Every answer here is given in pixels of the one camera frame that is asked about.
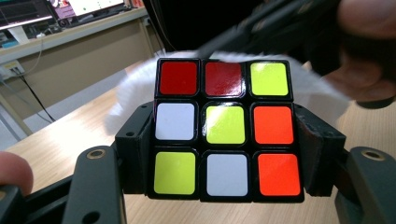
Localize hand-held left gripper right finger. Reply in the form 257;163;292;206
293;104;347;198

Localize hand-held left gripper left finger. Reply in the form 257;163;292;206
114;100;156;195

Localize white wet wipe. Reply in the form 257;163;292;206
104;49;351;136

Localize multicoloured puzzle cube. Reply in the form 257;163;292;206
152;57;305;203

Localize light wooden desk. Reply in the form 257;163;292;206
0;7;163;138

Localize bright computer monitor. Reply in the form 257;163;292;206
50;0;133;21

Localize white power strip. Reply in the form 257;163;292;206
0;60;26;81

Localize dark computer monitor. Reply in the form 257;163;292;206
0;0;54;31

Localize thin black desk cable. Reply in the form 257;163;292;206
17;74;58;123

